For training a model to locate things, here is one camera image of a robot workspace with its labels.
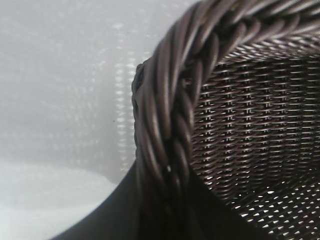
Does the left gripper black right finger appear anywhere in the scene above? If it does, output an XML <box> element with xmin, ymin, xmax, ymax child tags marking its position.
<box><xmin>184</xmin><ymin>171</ymin><xmax>241</xmax><ymax>240</ymax></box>

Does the dark brown wicker basket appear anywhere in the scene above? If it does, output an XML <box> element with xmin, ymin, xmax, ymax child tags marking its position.
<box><xmin>131</xmin><ymin>0</ymin><xmax>320</xmax><ymax>240</ymax></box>

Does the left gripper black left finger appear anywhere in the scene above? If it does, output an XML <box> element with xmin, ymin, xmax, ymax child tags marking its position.
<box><xmin>51</xmin><ymin>160</ymin><xmax>144</xmax><ymax>240</ymax></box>

